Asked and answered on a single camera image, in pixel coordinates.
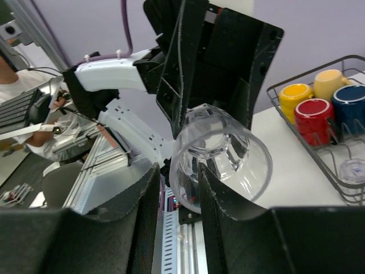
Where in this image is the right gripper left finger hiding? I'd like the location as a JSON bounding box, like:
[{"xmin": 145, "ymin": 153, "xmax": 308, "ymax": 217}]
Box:
[{"xmin": 1, "ymin": 164, "xmax": 160, "ymax": 273}]

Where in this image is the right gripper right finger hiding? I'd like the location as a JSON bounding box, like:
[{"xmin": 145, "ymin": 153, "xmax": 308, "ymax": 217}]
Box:
[{"xmin": 198, "ymin": 168, "xmax": 364, "ymax": 273}]

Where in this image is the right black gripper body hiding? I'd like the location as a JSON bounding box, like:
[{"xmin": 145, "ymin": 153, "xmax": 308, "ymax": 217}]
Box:
[{"xmin": 143, "ymin": 1, "xmax": 285, "ymax": 136}]

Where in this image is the clear glass cup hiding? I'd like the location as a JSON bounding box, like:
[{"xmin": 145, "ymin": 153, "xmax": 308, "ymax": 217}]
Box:
[
  {"xmin": 339, "ymin": 159, "xmax": 364, "ymax": 186},
  {"xmin": 169, "ymin": 104, "xmax": 273, "ymax": 213}
]

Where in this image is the red mug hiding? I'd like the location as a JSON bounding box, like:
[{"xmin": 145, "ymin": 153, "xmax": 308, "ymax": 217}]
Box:
[{"xmin": 294, "ymin": 98, "xmax": 340, "ymax": 147}]

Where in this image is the pale yellow mug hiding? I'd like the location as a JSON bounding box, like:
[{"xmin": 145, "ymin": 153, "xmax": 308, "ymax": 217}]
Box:
[{"xmin": 314, "ymin": 69, "xmax": 352, "ymax": 102}]

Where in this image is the person in white shirt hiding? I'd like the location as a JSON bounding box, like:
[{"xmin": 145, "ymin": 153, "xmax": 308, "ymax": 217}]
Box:
[{"xmin": 0, "ymin": 48, "xmax": 95, "ymax": 163}]

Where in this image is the blue mug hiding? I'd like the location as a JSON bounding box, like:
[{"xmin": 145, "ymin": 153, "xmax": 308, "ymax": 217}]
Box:
[{"xmin": 331, "ymin": 84, "xmax": 364, "ymax": 135}]

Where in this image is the white slotted cable duct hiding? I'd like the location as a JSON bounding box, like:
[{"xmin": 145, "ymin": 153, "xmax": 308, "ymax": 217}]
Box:
[{"xmin": 161, "ymin": 211, "xmax": 179, "ymax": 274}]

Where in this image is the aluminium front rail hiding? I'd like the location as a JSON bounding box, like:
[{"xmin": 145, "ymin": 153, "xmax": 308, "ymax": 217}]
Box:
[{"xmin": 62, "ymin": 127, "xmax": 131, "ymax": 215}]

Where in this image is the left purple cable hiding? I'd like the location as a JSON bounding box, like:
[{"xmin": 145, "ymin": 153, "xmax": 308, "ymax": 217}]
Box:
[{"xmin": 82, "ymin": 0, "xmax": 135, "ymax": 63}]

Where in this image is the black wire dish rack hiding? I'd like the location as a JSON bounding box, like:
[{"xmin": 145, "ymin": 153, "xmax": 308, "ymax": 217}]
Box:
[{"xmin": 267, "ymin": 55, "xmax": 364, "ymax": 206}]

